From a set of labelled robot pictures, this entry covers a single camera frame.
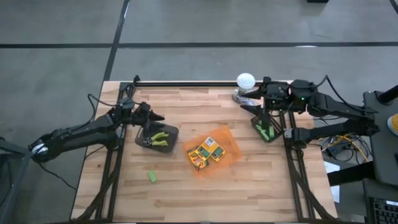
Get yellow round disc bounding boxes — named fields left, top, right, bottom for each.
left=387, top=113, right=398, bottom=137

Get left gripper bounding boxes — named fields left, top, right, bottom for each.
left=115, top=96, right=166, bottom=141

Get black cart leg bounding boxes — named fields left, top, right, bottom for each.
left=326, top=161, right=376, bottom=187

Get dark grey plastic bin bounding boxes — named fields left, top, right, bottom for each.
left=134, top=119, right=180, bottom=154

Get black pole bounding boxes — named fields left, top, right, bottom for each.
left=377, top=84, right=398, bottom=106

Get grey metal stand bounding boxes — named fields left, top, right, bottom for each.
left=0, top=136, right=50, bottom=224

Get white dome lamp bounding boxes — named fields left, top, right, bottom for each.
left=231, top=73, right=256, bottom=105

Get black power adapter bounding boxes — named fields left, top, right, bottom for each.
left=328, top=143, right=346, bottom=157

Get white lamp cable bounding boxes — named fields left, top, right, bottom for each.
left=232, top=92, right=259, bottom=106

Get green-handled pliers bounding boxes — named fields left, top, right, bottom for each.
left=142, top=131, right=170, bottom=147

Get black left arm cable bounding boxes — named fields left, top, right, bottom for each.
left=37, top=83, right=137, bottom=190

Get orange translucent plastic bin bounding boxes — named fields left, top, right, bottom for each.
left=182, top=125, right=243, bottom=179

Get black mesh basket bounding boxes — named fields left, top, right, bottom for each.
left=250, top=115, right=284, bottom=144

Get white paper sheet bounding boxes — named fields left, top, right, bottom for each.
left=323, top=160, right=342, bottom=203

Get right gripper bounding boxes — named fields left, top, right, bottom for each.
left=241, top=76, right=292, bottom=133

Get black keyboard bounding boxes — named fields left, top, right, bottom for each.
left=368, top=196, right=398, bottom=224

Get yellow floor cable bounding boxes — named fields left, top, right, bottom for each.
left=323, top=133, right=369, bottom=162

